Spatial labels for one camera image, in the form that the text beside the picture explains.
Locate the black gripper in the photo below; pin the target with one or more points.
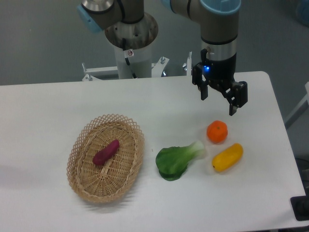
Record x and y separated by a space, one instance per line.
219 75

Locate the purple sweet potato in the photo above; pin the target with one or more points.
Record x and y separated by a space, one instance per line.
105 154

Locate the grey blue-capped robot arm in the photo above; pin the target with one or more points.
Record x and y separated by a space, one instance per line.
218 20

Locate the oval woven wicker basket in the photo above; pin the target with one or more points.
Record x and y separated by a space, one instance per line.
111 181

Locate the orange tangerine toy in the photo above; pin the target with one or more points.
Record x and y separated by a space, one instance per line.
217 131

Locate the yellow mango toy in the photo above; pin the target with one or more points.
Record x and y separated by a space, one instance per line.
227 158

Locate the green bok choy toy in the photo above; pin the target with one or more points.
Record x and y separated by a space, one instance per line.
173 161

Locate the black box at table edge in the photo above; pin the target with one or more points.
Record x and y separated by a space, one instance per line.
300 205

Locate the white frame at right edge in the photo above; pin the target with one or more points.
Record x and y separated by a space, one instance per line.
298 110

